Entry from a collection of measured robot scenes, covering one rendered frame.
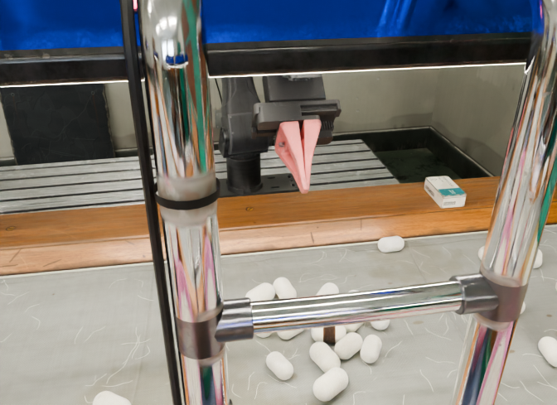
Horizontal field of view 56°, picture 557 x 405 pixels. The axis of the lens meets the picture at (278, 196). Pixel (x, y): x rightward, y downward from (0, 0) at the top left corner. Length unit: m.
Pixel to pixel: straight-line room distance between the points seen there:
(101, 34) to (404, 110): 2.59
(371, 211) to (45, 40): 0.51
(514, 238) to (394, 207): 0.50
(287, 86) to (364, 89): 2.13
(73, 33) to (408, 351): 0.42
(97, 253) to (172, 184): 0.50
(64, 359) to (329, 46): 0.40
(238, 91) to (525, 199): 0.70
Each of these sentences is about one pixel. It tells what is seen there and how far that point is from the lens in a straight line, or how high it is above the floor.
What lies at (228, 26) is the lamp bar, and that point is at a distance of 0.32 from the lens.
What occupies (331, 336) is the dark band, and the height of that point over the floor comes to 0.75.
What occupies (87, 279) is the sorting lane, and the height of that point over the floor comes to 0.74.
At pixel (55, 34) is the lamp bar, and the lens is 0.33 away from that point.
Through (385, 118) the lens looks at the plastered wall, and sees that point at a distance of 2.83.
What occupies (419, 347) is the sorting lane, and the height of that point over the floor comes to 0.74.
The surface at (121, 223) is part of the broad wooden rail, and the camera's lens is 0.73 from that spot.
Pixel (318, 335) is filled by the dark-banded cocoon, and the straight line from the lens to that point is 0.55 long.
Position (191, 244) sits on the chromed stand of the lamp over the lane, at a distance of 0.21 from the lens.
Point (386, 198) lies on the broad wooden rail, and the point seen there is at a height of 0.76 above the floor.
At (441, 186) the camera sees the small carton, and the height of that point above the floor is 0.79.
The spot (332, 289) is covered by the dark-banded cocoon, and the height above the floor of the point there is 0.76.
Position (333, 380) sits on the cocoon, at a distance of 0.50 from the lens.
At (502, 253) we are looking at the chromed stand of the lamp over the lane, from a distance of 0.27.
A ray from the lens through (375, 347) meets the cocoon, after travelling 0.54.
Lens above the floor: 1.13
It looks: 28 degrees down
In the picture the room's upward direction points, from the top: straight up
